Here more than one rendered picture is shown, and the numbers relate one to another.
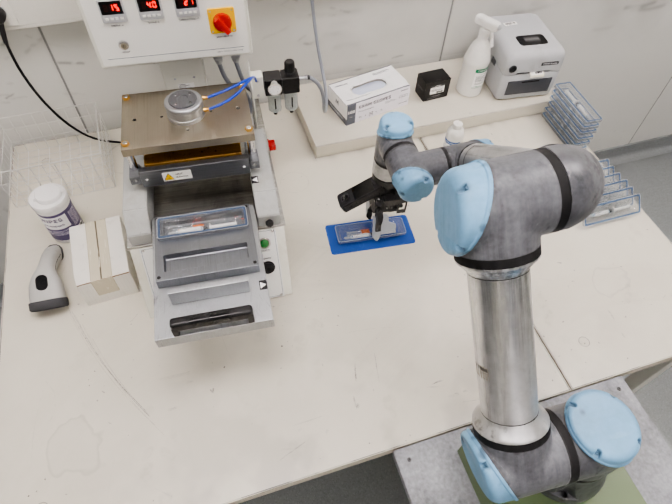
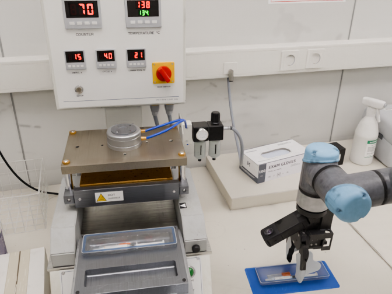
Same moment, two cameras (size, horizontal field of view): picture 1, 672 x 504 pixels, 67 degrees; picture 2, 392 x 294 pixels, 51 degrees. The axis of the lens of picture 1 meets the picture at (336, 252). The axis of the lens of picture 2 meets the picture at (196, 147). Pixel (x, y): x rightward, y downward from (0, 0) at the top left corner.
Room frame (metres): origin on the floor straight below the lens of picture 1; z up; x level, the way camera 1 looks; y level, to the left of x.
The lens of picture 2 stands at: (0.04, 0.09, 1.54)
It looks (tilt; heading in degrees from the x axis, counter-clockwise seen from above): 27 degrees down; 5
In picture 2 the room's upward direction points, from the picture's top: 1 degrees clockwise
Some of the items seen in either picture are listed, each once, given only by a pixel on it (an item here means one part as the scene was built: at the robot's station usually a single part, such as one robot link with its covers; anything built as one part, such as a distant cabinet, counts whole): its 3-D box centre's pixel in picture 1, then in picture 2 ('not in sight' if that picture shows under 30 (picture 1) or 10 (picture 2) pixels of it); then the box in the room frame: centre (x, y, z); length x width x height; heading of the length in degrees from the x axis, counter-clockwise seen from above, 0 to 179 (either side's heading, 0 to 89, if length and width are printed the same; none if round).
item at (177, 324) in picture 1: (212, 320); not in sight; (0.44, 0.22, 0.99); 0.15 x 0.02 x 0.04; 105
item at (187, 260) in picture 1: (205, 243); (130, 261); (0.62, 0.27, 0.98); 0.20 x 0.17 x 0.03; 105
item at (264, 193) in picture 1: (261, 177); (187, 207); (0.83, 0.18, 0.97); 0.26 x 0.05 x 0.07; 15
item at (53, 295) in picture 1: (47, 274); not in sight; (0.65, 0.69, 0.79); 0.20 x 0.08 x 0.08; 20
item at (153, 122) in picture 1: (197, 112); (133, 146); (0.91, 0.33, 1.08); 0.31 x 0.24 x 0.13; 105
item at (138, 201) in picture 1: (138, 192); (68, 216); (0.77, 0.45, 0.97); 0.25 x 0.05 x 0.07; 15
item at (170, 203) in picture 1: (200, 164); (129, 199); (0.90, 0.35, 0.93); 0.46 x 0.35 x 0.01; 15
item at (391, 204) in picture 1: (387, 189); (311, 224); (0.86, -0.12, 0.92); 0.09 x 0.08 x 0.12; 104
